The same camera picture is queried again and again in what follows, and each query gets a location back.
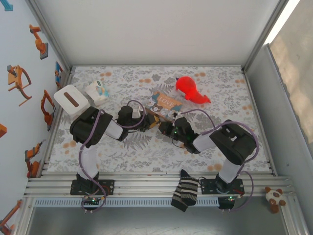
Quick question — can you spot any LOVE diary notebook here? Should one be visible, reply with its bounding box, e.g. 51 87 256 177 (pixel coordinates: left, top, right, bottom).
145 91 183 121

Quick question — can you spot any floral table cloth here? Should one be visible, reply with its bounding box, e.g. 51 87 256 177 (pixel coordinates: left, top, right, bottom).
48 65 269 173

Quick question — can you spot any patterned tissue pack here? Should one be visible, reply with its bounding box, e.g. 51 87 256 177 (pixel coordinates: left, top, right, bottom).
85 80 110 106

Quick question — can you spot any red plush toy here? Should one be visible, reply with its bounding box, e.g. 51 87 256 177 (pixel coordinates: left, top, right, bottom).
175 76 211 105

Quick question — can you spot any white tissue box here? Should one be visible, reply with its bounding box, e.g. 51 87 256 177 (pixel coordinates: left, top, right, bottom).
53 84 91 117

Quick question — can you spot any black white striped sock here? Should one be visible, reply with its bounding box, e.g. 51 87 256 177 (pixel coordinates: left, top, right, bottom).
170 169 199 212

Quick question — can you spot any blue orange machine sticker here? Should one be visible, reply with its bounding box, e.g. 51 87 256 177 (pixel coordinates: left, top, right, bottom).
54 61 64 89

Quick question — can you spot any orange gripper claw sticker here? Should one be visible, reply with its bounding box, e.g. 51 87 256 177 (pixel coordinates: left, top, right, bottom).
6 65 32 107

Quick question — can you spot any brown white plush bear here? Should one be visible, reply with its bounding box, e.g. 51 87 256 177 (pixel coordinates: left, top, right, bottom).
265 186 287 214

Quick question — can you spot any blue corner sticker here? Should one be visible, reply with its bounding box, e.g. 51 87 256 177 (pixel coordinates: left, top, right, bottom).
0 0 14 12

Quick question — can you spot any thin black cable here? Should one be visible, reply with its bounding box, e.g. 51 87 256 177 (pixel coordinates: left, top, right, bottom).
172 139 187 149

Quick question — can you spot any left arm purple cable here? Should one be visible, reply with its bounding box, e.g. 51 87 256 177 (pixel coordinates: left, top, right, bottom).
78 99 147 199

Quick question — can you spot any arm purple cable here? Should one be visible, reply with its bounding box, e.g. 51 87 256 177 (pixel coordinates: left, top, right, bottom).
78 99 147 199
179 109 259 212

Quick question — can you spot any aluminium front rail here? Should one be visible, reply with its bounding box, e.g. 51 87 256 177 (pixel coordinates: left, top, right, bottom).
23 171 294 198

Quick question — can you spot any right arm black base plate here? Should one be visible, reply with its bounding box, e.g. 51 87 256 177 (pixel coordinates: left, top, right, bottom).
200 178 245 196

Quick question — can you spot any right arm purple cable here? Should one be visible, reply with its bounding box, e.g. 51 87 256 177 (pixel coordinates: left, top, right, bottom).
179 109 259 212

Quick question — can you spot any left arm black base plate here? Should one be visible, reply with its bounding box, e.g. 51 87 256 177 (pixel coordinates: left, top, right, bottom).
70 179 115 196

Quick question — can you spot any white slotted cable duct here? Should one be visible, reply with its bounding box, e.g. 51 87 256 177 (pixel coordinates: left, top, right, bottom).
33 197 220 208

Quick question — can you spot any short purple cable loop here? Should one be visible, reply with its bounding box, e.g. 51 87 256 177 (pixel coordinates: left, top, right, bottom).
81 190 109 214
220 188 254 212

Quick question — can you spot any aluminium frame post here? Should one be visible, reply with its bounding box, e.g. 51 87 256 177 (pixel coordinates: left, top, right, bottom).
25 0 73 72
243 0 291 72

